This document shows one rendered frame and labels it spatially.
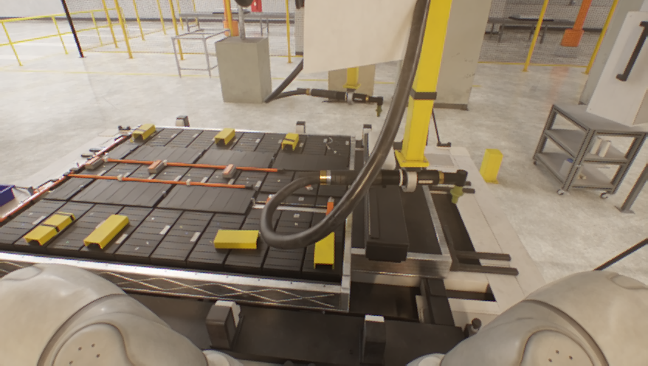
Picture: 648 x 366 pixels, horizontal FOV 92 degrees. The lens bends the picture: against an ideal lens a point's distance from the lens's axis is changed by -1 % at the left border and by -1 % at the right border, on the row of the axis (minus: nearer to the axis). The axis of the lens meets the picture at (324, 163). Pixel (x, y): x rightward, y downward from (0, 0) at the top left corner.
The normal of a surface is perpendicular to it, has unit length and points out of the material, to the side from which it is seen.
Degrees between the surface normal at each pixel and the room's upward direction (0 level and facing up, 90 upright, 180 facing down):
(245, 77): 90
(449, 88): 90
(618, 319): 17
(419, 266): 90
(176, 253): 0
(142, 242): 0
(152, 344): 58
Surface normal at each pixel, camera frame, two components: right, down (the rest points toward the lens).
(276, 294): -0.11, 0.49
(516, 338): -0.65, -0.76
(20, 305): -0.15, -0.70
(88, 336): 0.00, -0.54
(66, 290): 0.11, -0.95
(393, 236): 0.01, -0.87
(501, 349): -0.83, -0.55
